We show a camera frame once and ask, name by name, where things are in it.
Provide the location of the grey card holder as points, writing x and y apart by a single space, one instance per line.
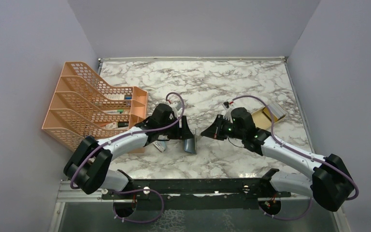
190 145

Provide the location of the orange mesh file organizer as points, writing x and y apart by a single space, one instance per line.
84 104

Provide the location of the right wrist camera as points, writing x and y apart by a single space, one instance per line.
228 107

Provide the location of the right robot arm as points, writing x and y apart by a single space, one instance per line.
325 179

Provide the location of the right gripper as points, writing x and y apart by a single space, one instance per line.
214 130

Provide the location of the small blue white clip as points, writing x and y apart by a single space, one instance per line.
160 145

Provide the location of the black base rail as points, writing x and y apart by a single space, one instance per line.
194 194

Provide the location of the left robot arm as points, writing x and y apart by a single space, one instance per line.
88 168

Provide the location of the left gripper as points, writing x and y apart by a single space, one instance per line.
182 133

